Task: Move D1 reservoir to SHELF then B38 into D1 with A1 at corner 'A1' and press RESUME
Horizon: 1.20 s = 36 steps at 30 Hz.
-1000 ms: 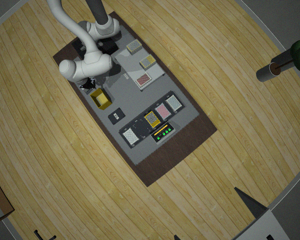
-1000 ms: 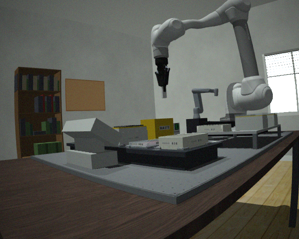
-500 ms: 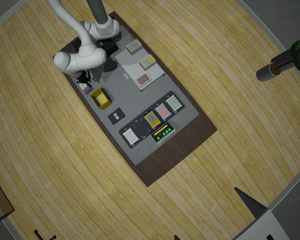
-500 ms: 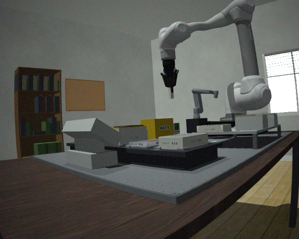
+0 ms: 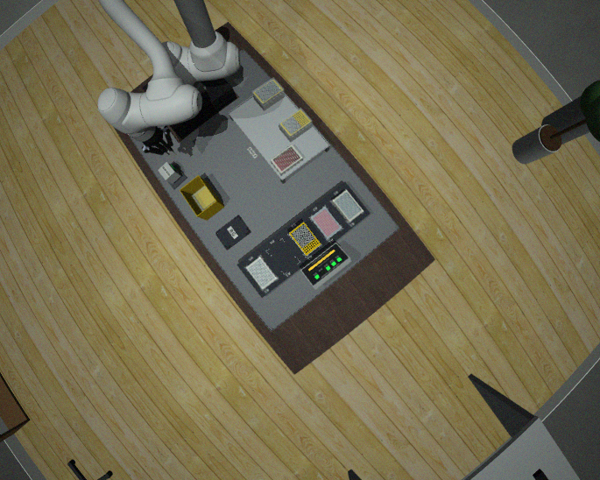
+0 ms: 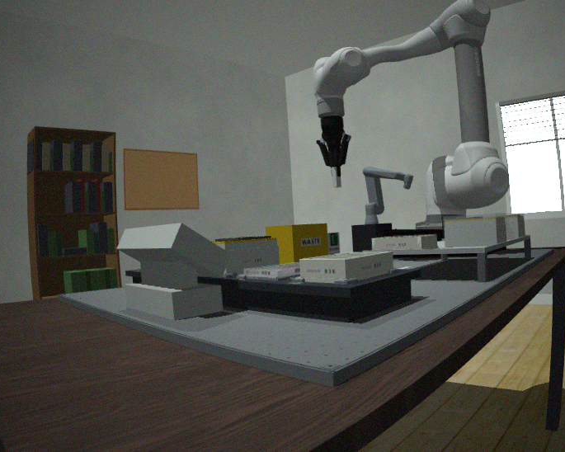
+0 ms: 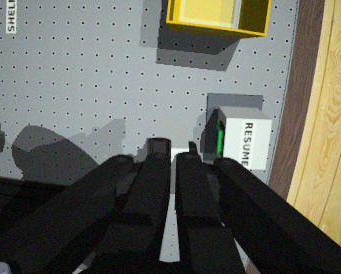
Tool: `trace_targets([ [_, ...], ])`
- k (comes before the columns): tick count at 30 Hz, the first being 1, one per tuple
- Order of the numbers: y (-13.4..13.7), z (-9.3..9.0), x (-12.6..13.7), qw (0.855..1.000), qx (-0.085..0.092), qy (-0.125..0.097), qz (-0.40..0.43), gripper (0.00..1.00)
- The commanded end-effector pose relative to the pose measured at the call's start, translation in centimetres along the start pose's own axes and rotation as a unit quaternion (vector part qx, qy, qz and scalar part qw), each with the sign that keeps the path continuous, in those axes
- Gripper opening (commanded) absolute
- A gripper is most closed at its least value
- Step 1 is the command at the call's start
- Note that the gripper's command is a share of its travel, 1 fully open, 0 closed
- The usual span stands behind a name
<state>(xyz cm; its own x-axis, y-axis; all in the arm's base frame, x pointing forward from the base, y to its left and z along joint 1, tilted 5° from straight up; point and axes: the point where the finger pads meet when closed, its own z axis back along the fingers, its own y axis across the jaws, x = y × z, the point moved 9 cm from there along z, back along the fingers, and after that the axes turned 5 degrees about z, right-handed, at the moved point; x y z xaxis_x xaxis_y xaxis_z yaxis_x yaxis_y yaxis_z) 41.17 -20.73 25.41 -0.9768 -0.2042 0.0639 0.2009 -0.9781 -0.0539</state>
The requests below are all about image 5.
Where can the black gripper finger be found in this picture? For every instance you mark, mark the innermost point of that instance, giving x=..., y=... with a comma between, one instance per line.
x=169, y=140
x=160, y=150

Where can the yellow waste bin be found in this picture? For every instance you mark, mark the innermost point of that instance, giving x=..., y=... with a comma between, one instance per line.
x=192, y=187

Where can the white multi-trough reservoir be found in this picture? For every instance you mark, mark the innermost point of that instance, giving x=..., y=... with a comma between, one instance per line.
x=347, y=206

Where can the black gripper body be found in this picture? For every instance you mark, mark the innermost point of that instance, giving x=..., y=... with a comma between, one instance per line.
x=158, y=133

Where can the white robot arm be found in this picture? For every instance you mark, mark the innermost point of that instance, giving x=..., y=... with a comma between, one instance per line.
x=173, y=95

